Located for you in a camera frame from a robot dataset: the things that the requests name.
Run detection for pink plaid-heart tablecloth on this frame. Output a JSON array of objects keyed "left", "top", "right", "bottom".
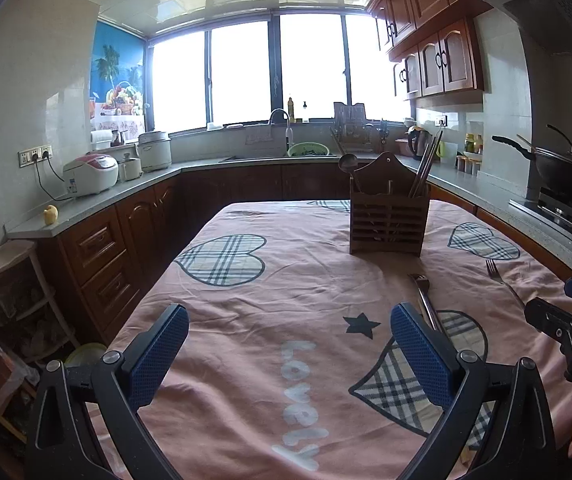
[{"left": 86, "top": 199, "right": 572, "bottom": 480}]

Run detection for white corner shelf rack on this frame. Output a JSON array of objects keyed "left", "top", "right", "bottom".
[{"left": 0, "top": 239, "right": 79, "bottom": 361}]

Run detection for large white rice cooker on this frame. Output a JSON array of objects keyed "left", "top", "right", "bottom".
[{"left": 137, "top": 131, "right": 173, "bottom": 172}]

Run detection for wall poster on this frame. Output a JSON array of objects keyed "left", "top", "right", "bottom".
[{"left": 89, "top": 20, "right": 145, "bottom": 133}]

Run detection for dish rack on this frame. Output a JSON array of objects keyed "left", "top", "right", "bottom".
[{"left": 330, "top": 101, "right": 377, "bottom": 153}]

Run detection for paper towel roll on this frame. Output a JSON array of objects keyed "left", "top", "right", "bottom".
[{"left": 90, "top": 129, "right": 114, "bottom": 153}]

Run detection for metal spoon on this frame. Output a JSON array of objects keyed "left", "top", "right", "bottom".
[{"left": 338, "top": 152, "right": 364, "bottom": 194}]

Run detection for red and white rice cooker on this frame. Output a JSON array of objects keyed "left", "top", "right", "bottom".
[{"left": 62, "top": 154, "right": 119, "bottom": 198}]

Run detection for steel electric kettle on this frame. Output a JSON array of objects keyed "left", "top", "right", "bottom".
[{"left": 406, "top": 126, "right": 434, "bottom": 158}]

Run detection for row of spice jars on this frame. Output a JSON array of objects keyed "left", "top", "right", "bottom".
[{"left": 456, "top": 154, "right": 482, "bottom": 176}]

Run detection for gas stove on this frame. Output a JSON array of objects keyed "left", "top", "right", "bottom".
[{"left": 508, "top": 187, "right": 572, "bottom": 241}]

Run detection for long metal utensil handle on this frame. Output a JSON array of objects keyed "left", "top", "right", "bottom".
[{"left": 418, "top": 130, "right": 445, "bottom": 198}]

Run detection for small white pot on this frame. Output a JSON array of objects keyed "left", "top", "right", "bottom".
[{"left": 117, "top": 157, "right": 142, "bottom": 182}]

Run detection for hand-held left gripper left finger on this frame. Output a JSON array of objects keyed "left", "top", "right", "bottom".
[{"left": 26, "top": 303, "right": 190, "bottom": 480}]

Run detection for green colander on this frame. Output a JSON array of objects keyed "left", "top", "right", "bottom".
[{"left": 287, "top": 142, "right": 330, "bottom": 157}]

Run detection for black wok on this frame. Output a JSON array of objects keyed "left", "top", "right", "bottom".
[{"left": 491, "top": 125, "right": 572, "bottom": 206}]

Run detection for kitchen faucet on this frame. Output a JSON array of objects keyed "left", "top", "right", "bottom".
[{"left": 269, "top": 108, "right": 294, "bottom": 156}]

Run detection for metal fork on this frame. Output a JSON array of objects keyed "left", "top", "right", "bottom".
[{"left": 486, "top": 259, "right": 527, "bottom": 311}]

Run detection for kitchen window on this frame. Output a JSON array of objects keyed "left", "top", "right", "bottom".
[{"left": 145, "top": 10, "right": 411, "bottom": 136}]

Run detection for wall power outlet strip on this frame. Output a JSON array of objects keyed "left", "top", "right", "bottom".
[{"left": 18, "top": 145, "right": 52, "bottom": 168}]

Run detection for bamboo chopstick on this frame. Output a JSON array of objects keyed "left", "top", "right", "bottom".
[{"left": 408, "top": 132, "right": 437, "bottom": 200}]

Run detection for wooden utensil holder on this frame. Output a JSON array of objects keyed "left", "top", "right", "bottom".
[{"left": 348, "top": 152, "right": 431, "bottom": 257}]

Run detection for wooden base cabinets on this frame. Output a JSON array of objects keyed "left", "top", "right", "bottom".
[{"left": 36, "top": 162, "right": 572, "bottom": 346}]

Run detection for black power cable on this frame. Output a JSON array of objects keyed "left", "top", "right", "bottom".
[{"left": 33, "top": 157, "right": 74, "bottom": 202}]

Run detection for wooden upper cabinets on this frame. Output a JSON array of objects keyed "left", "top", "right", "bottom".
[{"left": 366, "top": 0, "right": 497, "bottom": 106}]

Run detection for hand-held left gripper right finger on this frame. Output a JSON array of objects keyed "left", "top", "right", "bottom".
[{"left": 390, "top": 301, "right": 557, "bottom": 480}]

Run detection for yellow-green bowl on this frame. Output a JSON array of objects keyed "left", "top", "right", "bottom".
[{"left": 63, "top": 342, "right": 109, "bottom": 368}]

